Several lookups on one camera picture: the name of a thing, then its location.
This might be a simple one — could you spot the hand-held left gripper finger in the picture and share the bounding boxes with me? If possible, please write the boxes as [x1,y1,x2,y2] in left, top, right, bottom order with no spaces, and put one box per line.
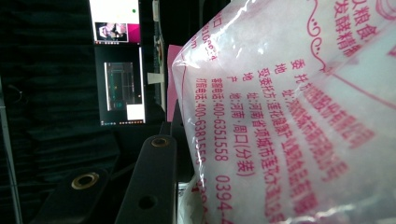
[115,100,196,224]

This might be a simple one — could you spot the pink and white plastic bag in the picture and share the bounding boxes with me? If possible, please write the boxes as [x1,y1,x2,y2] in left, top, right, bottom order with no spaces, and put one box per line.
[170,0,396,224]

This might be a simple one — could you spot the computer monitor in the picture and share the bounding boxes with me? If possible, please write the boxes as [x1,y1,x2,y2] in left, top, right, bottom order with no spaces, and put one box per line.
[88,0,148,127]

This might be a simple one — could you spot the pink paper sheet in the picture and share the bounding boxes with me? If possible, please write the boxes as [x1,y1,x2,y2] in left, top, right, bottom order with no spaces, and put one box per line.
[166,44,185,123]

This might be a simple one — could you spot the metal stand pole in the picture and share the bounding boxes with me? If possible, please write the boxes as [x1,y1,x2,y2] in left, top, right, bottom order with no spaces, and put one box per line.
[0,76,24,224]

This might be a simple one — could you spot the dark curtain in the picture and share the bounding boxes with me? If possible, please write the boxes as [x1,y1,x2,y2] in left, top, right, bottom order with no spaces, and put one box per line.
[0,0,122,200]

